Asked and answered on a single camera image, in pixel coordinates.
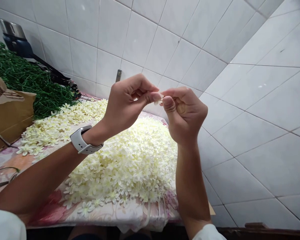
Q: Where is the brown cardboard box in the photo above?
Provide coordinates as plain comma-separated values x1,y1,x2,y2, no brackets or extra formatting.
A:
0,61,37,154

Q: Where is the dark blue steel flask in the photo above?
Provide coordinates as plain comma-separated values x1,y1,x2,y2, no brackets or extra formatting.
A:
0,18,33,60

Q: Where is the loose green stem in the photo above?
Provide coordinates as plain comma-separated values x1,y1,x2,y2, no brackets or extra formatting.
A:
0,167,21,174

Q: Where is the pile of cream fabric flowers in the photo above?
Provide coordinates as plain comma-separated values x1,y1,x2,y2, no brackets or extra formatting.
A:
16,98,178,217

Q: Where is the pile of green plastic stems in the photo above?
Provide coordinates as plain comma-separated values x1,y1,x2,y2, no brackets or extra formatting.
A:
0,38,83,121

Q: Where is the person's right hand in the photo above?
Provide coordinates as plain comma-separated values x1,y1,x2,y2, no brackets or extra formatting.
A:
159,86,208,146

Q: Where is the floral pink tablecloth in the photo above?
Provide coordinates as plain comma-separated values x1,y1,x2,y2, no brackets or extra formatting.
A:
0,91,215,234

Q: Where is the person's left hand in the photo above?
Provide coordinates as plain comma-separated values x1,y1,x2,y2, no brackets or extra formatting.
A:
101,73,163,136

